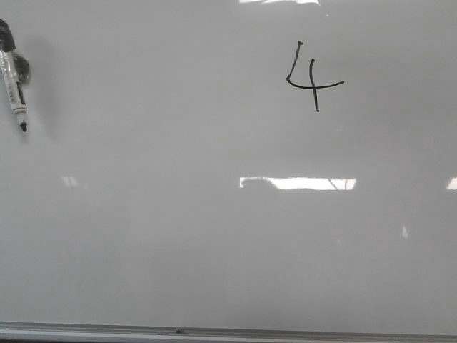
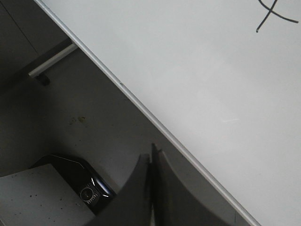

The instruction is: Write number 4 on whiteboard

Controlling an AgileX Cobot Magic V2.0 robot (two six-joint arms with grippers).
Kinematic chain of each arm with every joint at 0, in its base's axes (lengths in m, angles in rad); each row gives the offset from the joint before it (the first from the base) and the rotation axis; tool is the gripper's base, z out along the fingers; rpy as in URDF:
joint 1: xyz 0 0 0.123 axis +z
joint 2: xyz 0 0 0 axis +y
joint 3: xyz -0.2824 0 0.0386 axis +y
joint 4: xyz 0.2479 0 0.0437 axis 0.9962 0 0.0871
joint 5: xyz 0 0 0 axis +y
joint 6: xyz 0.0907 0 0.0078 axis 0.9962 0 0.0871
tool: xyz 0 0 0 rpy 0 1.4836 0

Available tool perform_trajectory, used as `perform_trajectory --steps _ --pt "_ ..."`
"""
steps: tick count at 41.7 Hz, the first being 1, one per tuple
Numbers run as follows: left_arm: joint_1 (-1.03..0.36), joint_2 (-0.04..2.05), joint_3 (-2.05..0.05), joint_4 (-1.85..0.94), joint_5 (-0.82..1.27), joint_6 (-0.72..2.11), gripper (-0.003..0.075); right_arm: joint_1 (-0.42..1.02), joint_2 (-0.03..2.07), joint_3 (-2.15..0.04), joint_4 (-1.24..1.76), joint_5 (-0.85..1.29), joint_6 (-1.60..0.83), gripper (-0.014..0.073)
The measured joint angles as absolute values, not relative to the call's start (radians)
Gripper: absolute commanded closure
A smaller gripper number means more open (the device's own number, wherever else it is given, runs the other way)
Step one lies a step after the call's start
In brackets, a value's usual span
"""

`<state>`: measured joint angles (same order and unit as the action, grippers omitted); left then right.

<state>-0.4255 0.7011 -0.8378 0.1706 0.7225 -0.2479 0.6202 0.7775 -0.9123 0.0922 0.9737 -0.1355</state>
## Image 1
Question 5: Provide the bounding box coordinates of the white black whiteboard marker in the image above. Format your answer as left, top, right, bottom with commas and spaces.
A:
1, 20, 31, 133

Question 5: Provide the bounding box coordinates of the white glossy whiteboard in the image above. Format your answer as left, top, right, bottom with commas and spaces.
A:
1, 1, 456, 335

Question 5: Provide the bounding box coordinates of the grey aluminium whiteboard frame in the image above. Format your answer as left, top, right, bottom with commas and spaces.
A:
1, 321, 456, 342

